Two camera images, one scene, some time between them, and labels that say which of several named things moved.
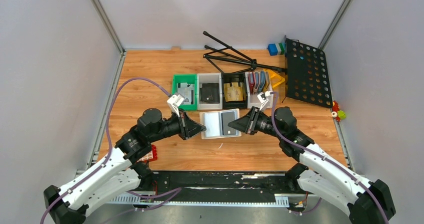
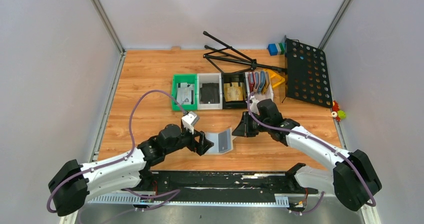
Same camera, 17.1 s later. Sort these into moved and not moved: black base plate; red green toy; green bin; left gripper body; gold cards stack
Moved: left gripper body
Not moved: gold cards stack; green bin; black base plate; red green toy
